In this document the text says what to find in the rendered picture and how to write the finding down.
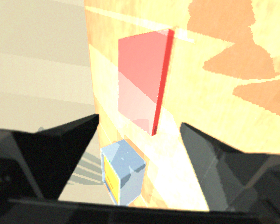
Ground red square plate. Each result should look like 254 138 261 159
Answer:
118 29 175 136

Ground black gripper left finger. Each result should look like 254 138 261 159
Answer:
0 114 100 200

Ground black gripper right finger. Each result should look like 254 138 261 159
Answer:
180 122 280 212

